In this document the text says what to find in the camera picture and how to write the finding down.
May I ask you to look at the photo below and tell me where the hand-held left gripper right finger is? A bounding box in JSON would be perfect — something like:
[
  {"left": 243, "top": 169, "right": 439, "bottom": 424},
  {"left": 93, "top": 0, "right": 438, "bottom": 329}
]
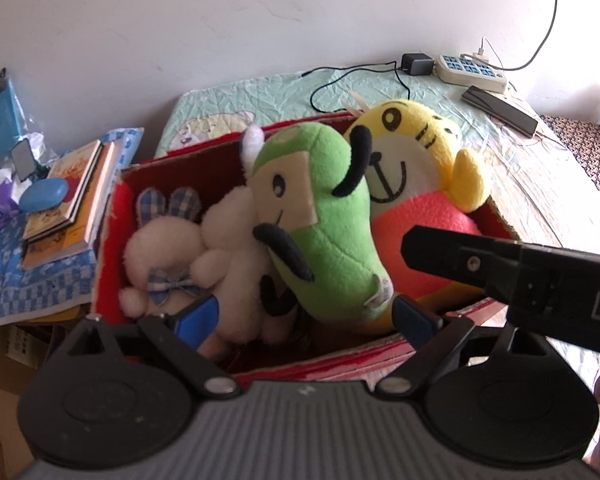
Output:
[{"left": 375, "top": 294, "right": 551, "bottom": 398}]

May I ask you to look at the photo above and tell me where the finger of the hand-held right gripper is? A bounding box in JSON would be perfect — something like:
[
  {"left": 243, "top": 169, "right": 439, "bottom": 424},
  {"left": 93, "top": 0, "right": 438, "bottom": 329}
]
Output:
[{"left": 401, "top": 225, "right": 526, "bottom": 306}]

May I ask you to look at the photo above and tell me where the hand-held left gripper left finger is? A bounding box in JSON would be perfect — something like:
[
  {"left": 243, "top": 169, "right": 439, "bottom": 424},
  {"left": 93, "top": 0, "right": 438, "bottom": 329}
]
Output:
[{"left": 62, "top": 294, "right": 243, "bottom": 401}]

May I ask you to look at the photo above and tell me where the white bunny plush toy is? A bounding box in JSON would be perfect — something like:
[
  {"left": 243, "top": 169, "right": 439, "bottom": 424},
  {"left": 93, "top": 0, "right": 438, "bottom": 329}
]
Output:
[{"left": 119, "top": 186, "right": 301, "bottom": 361}]

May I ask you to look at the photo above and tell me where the red cardboard box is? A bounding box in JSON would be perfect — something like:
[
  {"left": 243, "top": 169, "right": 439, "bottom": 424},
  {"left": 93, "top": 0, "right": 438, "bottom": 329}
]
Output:
[{"left": 91, "top": 115, "right": 521, "bottom": 376}]

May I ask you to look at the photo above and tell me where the yellow and pink plush toy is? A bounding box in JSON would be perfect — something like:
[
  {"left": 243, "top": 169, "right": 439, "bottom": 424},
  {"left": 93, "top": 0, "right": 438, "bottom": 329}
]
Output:
[{"left": 342, "top": 99, "right": 493, "bottom": 336}]

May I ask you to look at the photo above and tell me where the green plush toy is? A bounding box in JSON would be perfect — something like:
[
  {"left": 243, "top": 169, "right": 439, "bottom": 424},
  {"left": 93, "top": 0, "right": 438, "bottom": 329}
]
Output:
[{"left": 240, "top": 121, "right": 396, "bottom": 323}]

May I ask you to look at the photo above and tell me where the floral patterned cloth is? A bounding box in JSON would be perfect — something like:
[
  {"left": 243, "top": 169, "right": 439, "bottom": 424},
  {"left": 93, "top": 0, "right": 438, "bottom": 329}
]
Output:
[{"left": 537, "top": 114, "right": 600, "bottom": 221}]

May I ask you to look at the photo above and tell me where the thick orange book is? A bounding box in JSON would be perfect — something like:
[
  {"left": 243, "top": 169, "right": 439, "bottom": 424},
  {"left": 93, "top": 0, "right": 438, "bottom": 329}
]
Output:
[{"left": 22, "top": 142, "right": 122, "bottom": 268}]

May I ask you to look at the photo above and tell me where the black smartphone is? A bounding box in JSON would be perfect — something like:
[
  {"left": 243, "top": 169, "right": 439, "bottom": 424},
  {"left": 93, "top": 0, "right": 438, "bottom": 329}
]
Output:
[{"left": 461, "top": 85, "right": 539, "bottom": 137}]

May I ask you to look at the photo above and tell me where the blue checked cloth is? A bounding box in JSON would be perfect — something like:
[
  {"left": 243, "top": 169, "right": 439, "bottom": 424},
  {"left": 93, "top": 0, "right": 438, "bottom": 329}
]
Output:
[{"left": 0, "top": 127, "right": 146, "bottom": 323}]

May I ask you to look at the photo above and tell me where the thin orange book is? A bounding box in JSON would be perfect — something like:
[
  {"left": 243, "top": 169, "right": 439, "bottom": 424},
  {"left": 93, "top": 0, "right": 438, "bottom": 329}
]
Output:
[{"left": 22, "top": 140, "right": 103, "bottom": 241}]

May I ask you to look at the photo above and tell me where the white power strip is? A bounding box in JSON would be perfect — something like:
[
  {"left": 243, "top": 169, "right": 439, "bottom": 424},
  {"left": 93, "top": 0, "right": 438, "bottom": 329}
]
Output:
[{"left": 432, "top": 54, "right": 510, "bottom": 93}]

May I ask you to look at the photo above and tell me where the black power adapter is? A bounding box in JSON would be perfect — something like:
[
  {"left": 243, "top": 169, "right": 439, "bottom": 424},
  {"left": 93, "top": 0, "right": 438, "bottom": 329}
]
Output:
[{"left": 400, "top": 53, "right": 436, "bottom": 77}]

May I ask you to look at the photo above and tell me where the brown cardboard box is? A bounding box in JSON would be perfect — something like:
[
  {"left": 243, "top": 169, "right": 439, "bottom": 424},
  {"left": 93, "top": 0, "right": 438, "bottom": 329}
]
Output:
[{"left": 0, "top": 320, "right": 56, "bottom": 480}]

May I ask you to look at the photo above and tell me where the blue oval case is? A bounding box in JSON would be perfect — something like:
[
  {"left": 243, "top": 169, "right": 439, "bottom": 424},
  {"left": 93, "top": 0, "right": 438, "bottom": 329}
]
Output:
[{"left": 19, "top": 178, "right": 70, "bottom": 212}]

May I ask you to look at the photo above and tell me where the purple crumpled wrapper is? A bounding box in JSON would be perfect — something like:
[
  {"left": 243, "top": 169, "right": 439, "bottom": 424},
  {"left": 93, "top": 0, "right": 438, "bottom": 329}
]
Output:
[{"left": 0, "top": 182, "right": 21, "bottom": 231}]

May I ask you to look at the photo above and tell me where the printed bed sheet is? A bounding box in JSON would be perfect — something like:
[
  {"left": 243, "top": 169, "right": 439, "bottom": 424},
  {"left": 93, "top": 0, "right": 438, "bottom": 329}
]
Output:
[{"left": 152, "top": 65, "right": 600, "bottom": 391}]

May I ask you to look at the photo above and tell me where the white crumpled plastic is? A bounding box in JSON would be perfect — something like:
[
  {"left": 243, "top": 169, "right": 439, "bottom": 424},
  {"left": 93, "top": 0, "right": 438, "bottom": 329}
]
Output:
[{"left": 27, "top": 130, "right": 57, "bottom": 162}]

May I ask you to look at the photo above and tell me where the small hand mirror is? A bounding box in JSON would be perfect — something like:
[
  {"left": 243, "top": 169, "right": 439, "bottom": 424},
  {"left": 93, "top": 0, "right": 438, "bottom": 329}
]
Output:
[{"left": 10, "top": 138, "right": 37, "bottom": 181}]

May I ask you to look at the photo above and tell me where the blue plastic bag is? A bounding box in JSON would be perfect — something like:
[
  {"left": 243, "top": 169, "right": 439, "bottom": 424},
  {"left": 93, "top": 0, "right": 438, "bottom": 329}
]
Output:
[{"left": 0, "top": 67, "right": 31, "bottom": 171}]

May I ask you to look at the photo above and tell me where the black adapter cable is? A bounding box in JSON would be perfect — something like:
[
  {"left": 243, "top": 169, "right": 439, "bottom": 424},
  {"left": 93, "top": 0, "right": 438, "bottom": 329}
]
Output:
[{"left": 300, "top": 62, "right": 416, "bottom": 113}]

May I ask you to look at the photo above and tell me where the white charging cable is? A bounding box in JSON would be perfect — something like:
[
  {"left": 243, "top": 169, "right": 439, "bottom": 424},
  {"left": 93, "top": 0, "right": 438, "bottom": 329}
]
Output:
[{"left": 460, "top": 36, "right": 506, "bottom": 68}]

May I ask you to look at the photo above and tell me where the power strip cord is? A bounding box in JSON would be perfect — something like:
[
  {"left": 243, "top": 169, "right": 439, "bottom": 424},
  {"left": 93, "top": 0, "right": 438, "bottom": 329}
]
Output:
[{"left": 500, "top": 0, "right": 561, "bottom": 72}]

